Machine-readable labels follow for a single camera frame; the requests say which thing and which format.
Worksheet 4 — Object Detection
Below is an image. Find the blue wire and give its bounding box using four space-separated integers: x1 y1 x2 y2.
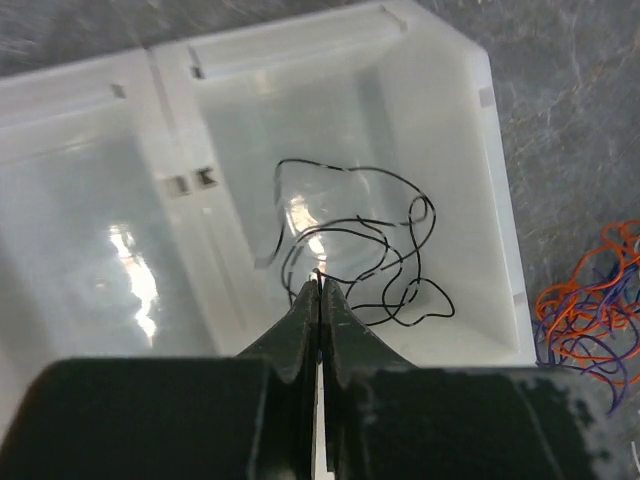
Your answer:
532 239 640 414

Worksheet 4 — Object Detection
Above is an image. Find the black wire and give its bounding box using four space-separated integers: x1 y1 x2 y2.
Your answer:
254 158 456 329

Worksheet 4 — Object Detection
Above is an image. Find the white compartment tray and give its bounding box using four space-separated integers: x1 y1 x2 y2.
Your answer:
1 1 535 424

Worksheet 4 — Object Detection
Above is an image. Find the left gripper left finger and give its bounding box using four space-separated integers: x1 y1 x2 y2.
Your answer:
1 281 318 479

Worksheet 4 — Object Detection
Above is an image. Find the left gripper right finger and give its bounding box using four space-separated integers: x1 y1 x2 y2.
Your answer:
320 280 630 479

